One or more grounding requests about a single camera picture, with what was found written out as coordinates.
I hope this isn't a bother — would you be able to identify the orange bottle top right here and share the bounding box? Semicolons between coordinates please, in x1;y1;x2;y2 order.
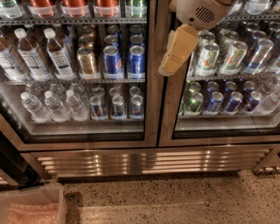
93;0;120;18

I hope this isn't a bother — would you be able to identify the tea bottle white label right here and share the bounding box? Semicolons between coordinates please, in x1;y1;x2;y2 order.
44;28;76;81

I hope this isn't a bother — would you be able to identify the white green soda can left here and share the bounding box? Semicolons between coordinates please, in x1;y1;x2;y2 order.
195;43;220;77

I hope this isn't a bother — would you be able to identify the red bull can middle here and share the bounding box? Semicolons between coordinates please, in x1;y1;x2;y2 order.
111;95;126;120

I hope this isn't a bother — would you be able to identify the water bottle middle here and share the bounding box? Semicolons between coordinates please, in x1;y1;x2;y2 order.
45;91;71;123

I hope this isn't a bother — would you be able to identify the blue can lower right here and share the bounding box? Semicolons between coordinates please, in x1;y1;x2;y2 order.
224;91;243;113

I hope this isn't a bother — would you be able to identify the white green soda can right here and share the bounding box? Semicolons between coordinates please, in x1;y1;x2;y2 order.
218;41;248;75

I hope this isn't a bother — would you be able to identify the red bull can left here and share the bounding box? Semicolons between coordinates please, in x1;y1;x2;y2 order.
90;96;108;121

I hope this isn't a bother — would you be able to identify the red bull can right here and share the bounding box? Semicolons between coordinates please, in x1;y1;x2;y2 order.
130;94;144;119

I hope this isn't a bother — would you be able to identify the water bottle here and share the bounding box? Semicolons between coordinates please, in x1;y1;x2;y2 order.
45;91;71;123
21;92;52;123
66;90;88;122

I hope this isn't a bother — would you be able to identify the orange bottle top left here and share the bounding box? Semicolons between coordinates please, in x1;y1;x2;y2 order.
28;0;56;18

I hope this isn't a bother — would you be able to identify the white green soda can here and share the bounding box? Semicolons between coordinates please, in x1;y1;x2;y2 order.
218;41;248;75
195;43;220;77

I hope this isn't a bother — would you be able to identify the tea bottle white label middle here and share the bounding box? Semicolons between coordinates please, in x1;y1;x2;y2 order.
14;28;53;81

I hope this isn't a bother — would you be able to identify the silver blue can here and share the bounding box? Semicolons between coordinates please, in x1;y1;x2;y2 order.
243;38;274;74

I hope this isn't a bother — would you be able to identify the green soda can lower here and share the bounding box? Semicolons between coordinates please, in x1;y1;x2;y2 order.
185;93;204;115

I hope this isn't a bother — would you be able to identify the water bottle right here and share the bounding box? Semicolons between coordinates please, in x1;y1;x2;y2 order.
66;90;88;122

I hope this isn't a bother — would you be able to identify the gold soda can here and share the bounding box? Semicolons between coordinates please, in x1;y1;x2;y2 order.
77;47;101;80

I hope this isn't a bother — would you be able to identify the blue can lower left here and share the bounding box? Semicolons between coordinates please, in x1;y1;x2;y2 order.
204;91;224;115

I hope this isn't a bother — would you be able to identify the glass fridge door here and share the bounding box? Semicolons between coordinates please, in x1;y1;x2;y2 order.
1;0;167;152
160;0;280;146

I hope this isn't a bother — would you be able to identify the tea bottle white label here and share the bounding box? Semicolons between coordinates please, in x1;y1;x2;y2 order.
44;28;76;81
14;28;53;81
0;32;29;81

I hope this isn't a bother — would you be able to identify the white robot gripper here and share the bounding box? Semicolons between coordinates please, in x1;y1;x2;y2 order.
158;0;237;76

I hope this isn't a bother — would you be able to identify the steel fridge bottom grille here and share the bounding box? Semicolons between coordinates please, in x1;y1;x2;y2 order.
23;143;279;179

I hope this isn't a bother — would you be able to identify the blue pepsi can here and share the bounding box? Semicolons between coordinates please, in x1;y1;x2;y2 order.
128;45;145;79
103;45;124;80

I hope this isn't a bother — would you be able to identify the red bull can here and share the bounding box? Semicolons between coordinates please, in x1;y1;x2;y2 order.
111;95;126;120
90;96;108;121
130;94;144;119

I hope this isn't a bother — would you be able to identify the clear plastic storage bin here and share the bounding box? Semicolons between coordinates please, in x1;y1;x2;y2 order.
0;184;67;224

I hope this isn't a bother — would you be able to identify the blue pepsi can front left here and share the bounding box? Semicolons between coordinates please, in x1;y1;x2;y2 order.
103;45;124;80

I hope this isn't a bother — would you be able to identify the green bottle top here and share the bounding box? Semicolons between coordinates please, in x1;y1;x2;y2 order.
126;0;148;18

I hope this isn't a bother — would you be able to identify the orange bottle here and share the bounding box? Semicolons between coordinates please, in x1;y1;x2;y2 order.
28;0;56;18
93;0;120;18
60;0;89;18

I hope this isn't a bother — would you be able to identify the tea bottle white label left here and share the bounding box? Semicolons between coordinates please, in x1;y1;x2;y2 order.
0;32;29;81

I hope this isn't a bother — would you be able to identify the water bottle left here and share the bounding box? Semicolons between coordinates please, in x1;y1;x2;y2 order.
21;92;52;123

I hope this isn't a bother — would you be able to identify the orange bottle top middle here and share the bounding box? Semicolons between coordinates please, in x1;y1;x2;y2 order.
60;0;89;18

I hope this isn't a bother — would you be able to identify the blue pepsi can front right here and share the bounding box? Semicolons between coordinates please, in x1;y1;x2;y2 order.
128;45;145;79

